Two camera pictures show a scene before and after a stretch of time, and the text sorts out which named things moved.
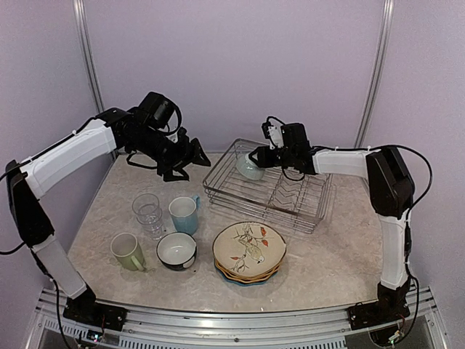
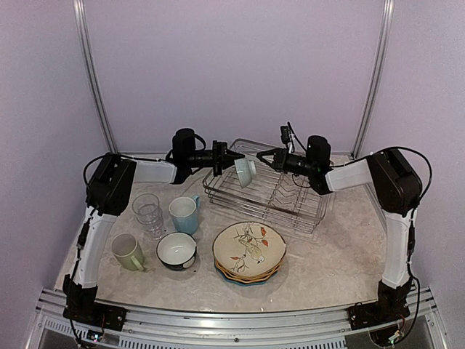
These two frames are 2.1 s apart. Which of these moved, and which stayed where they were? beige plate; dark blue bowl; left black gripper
Moved: left black gripper
Stayed: beige plate; dark blue bowl
